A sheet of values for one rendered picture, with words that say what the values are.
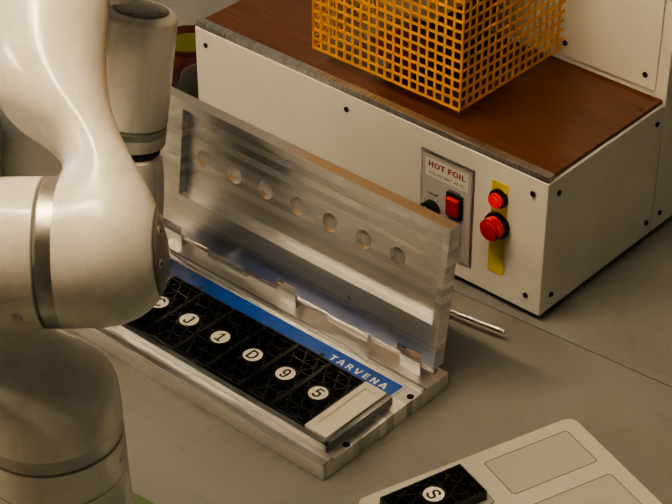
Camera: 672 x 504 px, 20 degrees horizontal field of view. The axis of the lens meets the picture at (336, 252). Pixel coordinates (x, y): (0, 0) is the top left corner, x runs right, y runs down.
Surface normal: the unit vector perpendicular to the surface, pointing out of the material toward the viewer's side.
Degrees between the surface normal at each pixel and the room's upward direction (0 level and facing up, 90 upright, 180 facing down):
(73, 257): 56
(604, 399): 0
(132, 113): 82
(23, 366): 33
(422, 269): 83
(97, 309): 101
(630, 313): 0
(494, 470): 0
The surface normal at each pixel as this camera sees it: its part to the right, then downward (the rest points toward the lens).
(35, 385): 0.38, -0.47
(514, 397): 0.00, -0.82
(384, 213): -0.66, 0.33
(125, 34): -0.28, 0.39
